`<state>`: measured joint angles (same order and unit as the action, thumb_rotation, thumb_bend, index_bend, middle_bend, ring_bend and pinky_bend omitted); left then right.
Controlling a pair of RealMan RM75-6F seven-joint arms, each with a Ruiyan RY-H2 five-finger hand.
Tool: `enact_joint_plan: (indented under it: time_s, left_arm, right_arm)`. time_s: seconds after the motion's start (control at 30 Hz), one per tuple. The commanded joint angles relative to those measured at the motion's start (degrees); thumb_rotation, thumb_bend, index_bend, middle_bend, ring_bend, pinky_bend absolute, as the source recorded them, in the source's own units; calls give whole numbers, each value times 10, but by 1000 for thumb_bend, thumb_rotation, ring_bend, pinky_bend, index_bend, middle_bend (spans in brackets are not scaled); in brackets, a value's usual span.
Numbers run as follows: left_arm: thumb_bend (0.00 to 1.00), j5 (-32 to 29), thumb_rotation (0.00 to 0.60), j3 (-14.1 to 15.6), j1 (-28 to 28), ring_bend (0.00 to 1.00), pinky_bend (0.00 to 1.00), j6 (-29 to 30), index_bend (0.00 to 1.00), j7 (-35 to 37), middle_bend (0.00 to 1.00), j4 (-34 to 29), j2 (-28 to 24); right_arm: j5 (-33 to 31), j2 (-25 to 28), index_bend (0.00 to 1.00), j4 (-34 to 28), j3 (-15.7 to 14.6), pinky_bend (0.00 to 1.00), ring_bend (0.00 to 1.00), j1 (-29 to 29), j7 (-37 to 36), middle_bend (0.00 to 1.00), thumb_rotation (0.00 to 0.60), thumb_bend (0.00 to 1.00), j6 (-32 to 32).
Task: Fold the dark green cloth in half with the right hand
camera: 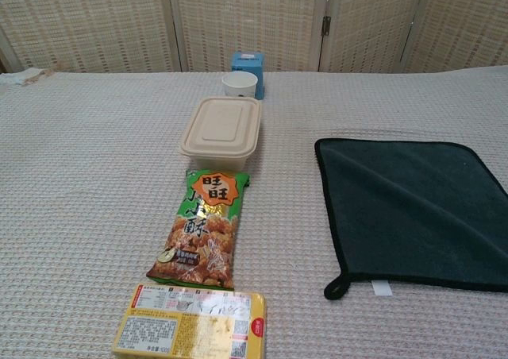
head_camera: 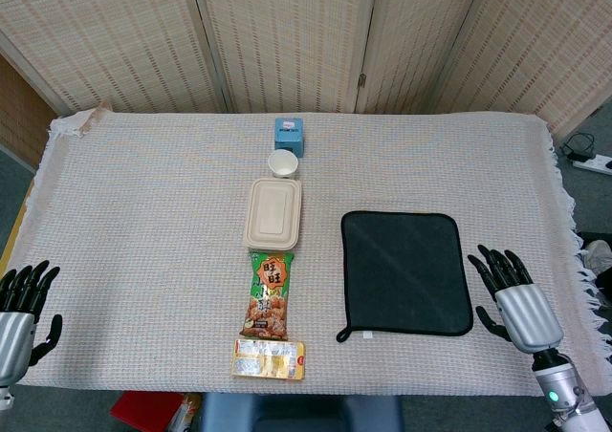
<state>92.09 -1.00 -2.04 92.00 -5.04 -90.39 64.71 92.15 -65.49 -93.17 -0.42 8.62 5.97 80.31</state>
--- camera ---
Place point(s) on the light blue cardboard box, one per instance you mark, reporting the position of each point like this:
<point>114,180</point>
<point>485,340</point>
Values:
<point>248,62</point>

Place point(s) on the beige lidded lunch box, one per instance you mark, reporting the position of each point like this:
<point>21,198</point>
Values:
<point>222,128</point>

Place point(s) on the green and yellow microfiber towel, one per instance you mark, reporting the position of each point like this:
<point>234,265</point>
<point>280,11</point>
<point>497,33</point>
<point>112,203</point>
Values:
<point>405,212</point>

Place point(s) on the green orange snack bag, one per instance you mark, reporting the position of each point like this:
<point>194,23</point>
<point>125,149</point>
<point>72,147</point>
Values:
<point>202,232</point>

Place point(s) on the yellow plastic food packet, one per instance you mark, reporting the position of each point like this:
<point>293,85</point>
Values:
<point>186,327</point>

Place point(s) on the metal screen hinge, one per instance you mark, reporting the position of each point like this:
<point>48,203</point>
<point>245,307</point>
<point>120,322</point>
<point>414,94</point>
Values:
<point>326,26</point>

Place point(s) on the woven bamboo screen panel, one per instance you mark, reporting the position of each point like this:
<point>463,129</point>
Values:
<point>250,13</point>
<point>369,21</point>
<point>464,21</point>
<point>87,21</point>

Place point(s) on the white paper cup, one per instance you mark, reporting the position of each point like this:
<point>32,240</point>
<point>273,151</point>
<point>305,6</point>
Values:
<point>239,87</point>

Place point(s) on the beige waffle-weave tablecloth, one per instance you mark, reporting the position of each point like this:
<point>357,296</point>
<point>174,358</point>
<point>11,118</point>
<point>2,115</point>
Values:
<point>87,184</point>

